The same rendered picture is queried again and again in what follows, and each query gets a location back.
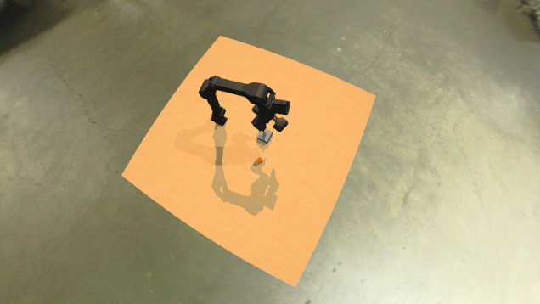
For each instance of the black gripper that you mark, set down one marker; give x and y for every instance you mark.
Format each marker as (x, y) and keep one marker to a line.
(280, 122)

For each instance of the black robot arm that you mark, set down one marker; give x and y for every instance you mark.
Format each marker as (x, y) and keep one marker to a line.
(255, 92)

